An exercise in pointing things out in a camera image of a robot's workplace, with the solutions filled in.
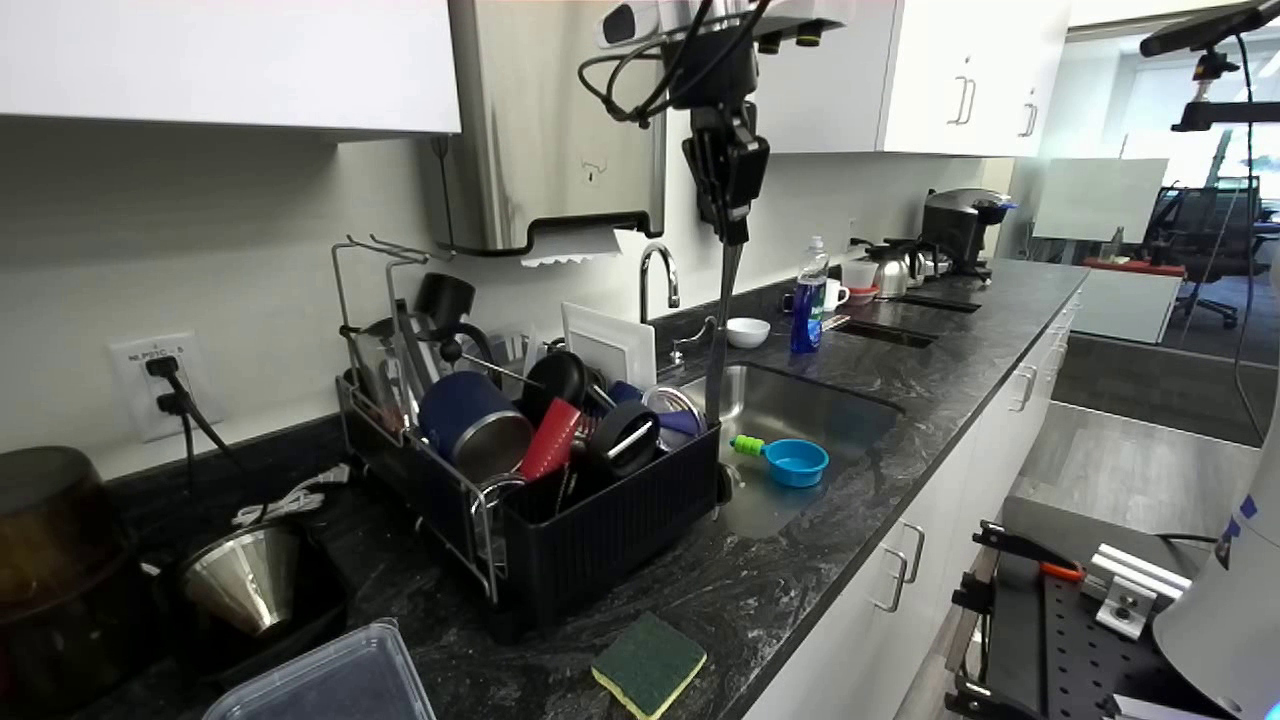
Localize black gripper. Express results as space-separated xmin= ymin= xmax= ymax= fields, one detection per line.
xmin=678 ymin=110 xmax=770 ymax=248

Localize black dish drying rack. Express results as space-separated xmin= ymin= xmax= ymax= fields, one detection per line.
xmin=326 ymin=233 xmax=735 ymax=628

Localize chrome sink faucet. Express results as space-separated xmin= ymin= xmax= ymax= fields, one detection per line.
xmin=635 ymin=239 xmax=716 ymax=370

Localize small white bowl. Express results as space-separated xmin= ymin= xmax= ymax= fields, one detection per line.
xmin=718 ymin=313 xmax=776 ymax=350

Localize blue dish soap bottle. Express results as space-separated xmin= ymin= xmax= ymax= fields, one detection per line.
xmin=789 ymin=237 xmax=831 ymax=357

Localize white cutting board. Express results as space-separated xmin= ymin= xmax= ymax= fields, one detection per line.
xmin=557 ymin=299 xmax=659 ymax=391

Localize black counter mat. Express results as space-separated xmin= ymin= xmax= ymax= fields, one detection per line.
xmin=835 ymin=315 xmax=941 ymax=350

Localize stainless steel sink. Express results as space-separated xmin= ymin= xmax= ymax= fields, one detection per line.
xmin=673 ymin=359 xmax=909 ymax=542

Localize clear drinking glass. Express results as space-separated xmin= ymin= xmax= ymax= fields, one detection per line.
xmin=635 ymin=381 xmax=713 ymax=452

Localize stainless paper towel dispenser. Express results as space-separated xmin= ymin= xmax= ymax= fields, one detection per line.
xmin=431 ymin=0 xmax=673 ymax=261

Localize white upper cabinet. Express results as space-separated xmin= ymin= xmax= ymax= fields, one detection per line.
xmin=0 ymin=0 xmax=464 ymax=136
xmin=762 ymin=0 xmax=1070 ymax=161

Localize black coffee machine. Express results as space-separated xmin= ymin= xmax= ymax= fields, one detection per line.
xmin=917 ymin=182 xmax=1014 ymax=278

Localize black round ladle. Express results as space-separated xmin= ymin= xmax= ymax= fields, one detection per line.
xmin=514 ymin=346 xmax=591 ymax=425

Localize black cup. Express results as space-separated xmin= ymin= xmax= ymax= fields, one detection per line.
xmin=579 ymin=398 xmax=662 ymax=476

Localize red cup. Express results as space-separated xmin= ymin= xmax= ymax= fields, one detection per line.
xmin=514 ymin=396 xmax=588 ymax=488

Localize black mug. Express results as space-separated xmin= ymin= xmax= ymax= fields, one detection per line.
xmin=413 ymin=267 xmax=492 ymax=363

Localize blue steel tumbler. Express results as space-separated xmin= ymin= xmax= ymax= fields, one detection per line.
xmin=417 ymin=368 xmax=535 ymax=488

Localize white lower cabinets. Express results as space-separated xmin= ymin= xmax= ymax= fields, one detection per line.
xmin=744 ymin=297 xmax=1083 ymax=720

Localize frosted glass panel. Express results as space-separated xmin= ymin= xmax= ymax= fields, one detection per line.
xmin=1030 ymin=156 xmax=1171 ymax=248

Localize green yellow sponge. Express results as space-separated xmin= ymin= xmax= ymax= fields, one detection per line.
xmin=588 ymin=608 xmax=713 ymax=720

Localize black perforated breadboard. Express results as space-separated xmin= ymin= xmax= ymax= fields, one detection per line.
xmin=984 ymin=523 xmax=1205 ymax=720

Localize steel cone funnel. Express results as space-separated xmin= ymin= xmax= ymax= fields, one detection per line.
xmin=177 ymin=520 xmax=309 ymax=639

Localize clear plastic food container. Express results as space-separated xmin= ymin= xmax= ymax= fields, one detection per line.
xmin=194 ymin=616 xmax=438 ymax=720

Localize dark brown pot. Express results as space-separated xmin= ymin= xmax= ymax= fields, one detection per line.
xmin=0 ymin=442 xmax=137 ymax=712

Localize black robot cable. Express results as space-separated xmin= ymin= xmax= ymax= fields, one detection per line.
xmin=572 ymin=0 xmax=776 ymax=133

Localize blue measuring cup green handle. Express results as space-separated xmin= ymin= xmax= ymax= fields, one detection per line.
xmin=729 ymin=430 xmax=831 ymax=491

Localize orange handled tool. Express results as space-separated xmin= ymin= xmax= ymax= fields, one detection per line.
xmin=968 ymin=515 xmax=1093 ymax=590

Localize black camera on mount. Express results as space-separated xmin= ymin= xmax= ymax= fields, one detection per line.
xmin=1136 ymin=0 xmax=1280 ymax=136

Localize silver metal bracket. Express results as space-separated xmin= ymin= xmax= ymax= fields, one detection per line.
xmin=1083 ymin=537 xmax=1196 ymax=643

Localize black power plug cable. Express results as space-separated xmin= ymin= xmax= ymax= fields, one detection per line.
xmin=138 ymin=350 xmax=235 ymax=471

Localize white wall outlet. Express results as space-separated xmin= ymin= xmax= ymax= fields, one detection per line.
xmin=109 ymin=328 xmax=199 ymax=442

